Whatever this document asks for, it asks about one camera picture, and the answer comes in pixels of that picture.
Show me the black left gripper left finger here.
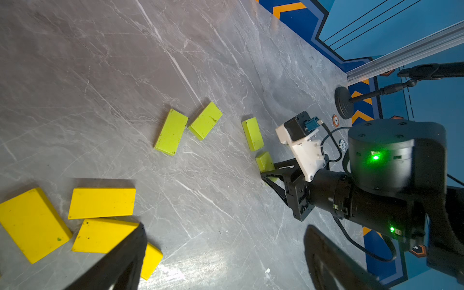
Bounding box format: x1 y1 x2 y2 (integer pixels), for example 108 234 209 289
66 224 147 290

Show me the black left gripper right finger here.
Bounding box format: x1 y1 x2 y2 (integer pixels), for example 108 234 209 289
304 225 386 290

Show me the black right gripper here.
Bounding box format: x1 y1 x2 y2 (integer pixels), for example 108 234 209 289
261 158 314 222

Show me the small lime green cube block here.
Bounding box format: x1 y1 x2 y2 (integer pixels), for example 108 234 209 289
255 152 276 173

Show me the lime green long block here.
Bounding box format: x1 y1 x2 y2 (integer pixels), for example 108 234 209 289
188 101 223 141
242 117 264 152
154 109 189 156

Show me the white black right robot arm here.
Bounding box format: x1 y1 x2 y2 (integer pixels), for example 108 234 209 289
261 119 464 283

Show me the small yellow cube block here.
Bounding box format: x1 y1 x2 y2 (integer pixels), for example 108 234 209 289
141 243 163 280

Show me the yellow long block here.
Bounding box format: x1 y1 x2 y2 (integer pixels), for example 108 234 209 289
71 218 139 254
1 187 73 264
68 188 137 220

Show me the red poker chip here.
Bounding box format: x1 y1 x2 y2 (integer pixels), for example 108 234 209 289
332 114 340 128

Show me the black microphone stand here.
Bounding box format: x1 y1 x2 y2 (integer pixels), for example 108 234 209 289
335 62 464 120

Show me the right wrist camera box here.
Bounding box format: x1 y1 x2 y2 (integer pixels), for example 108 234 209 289
275 111 326 182

